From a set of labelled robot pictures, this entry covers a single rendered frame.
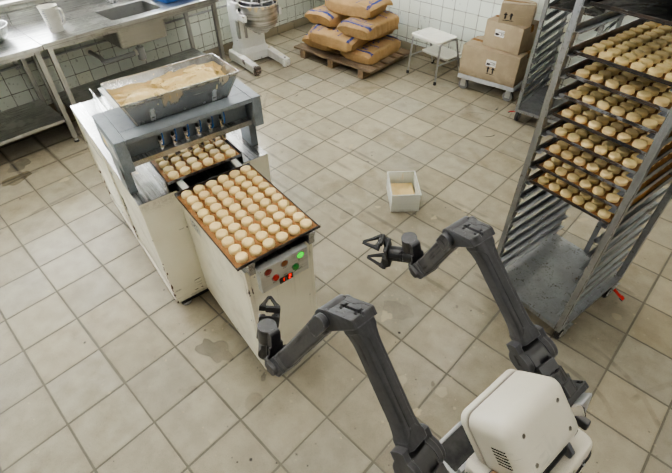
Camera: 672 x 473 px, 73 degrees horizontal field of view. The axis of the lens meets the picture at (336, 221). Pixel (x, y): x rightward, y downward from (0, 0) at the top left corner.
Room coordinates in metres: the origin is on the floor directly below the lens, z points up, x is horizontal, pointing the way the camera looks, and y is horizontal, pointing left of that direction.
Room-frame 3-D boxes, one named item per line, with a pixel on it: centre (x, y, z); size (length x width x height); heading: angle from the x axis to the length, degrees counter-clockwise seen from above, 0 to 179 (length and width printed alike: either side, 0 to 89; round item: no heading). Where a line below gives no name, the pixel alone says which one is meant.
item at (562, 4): (3.88, -2.08, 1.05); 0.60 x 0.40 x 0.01; 138
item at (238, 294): (1.59, 0.45, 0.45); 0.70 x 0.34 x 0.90; 37
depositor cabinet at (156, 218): (2.38, 1.03, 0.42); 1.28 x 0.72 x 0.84; 37
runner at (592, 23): (1.92, -1.19, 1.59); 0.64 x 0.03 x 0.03; 126
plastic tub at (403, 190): (2.68, -0.51, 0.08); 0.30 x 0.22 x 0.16; 1
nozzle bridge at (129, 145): (2.00, 0.75, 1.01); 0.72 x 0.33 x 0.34; 127
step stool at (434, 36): (4.93, -1.15, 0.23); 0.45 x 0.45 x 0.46; 37
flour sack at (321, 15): (5.65, -0.06, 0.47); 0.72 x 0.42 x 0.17; 136
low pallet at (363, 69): (5.45, -0.24, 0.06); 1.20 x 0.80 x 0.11; 48
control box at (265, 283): (1.30, 0.23, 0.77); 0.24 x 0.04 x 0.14; 127
